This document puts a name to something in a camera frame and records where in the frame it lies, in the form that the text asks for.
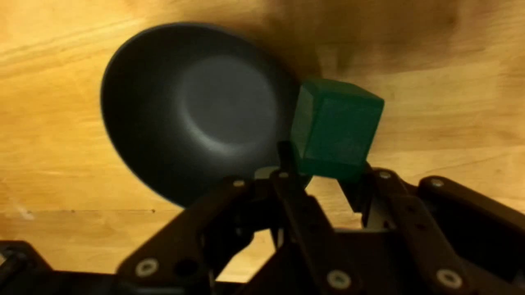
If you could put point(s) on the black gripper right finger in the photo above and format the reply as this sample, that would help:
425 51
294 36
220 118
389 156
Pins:
431 238

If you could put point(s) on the black bowl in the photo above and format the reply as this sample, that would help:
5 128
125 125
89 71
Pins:
189 104

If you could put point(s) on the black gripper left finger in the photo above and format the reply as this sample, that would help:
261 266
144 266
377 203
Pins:
185 256

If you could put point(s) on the green cube block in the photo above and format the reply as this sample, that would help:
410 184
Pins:
333 128

